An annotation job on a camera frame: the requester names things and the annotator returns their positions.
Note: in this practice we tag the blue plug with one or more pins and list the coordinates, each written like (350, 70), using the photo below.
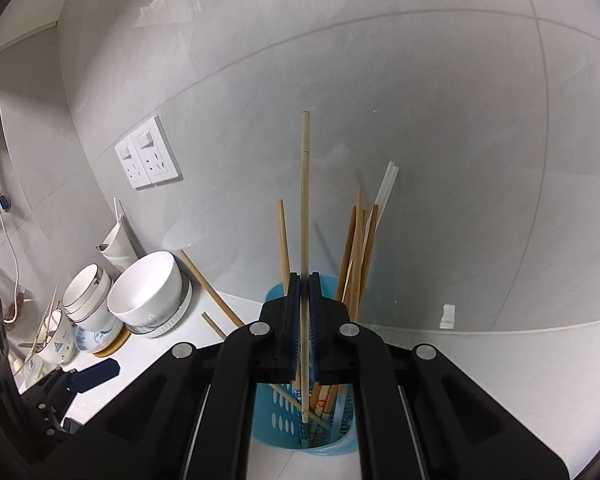
(3, 202)

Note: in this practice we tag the white bowl dark rim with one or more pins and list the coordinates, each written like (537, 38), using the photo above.
(92, 317)
(85, 285)

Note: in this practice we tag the wooden chopstick grey end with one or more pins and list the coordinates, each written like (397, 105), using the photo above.
(212, 285)

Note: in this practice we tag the blue patterned bowl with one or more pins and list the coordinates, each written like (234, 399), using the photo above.
(87, 340)

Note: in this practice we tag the white printed mug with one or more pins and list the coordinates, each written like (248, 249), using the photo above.
(60, 345)

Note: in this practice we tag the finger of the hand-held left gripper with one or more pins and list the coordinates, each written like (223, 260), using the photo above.
(50, 392)
(97, 372)

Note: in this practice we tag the white plastic chopstick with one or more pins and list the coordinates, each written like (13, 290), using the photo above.
(386, 185)

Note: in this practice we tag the large white bowl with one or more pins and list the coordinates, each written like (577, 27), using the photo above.
(145, 285)

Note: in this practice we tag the wooden chopstick blue patterned end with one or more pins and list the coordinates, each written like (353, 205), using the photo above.
(283, 240)

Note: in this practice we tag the blue plastic utensil holder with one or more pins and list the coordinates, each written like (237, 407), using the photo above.
(280, 420)

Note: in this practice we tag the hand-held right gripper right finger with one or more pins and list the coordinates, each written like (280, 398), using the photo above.
(314, 345)

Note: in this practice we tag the dark brown wooden chopstick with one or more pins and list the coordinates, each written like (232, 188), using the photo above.
(347, 255)

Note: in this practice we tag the white wall socket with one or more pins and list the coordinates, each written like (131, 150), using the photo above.
(131, 165)
(155, 152)

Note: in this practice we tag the wooden coaster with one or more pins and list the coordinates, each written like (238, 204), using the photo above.
(117, 346)

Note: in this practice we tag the white ribbed dish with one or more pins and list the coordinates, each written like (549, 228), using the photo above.
(177, 315)

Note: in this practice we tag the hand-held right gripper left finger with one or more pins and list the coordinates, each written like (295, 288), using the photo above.
(296, 345)

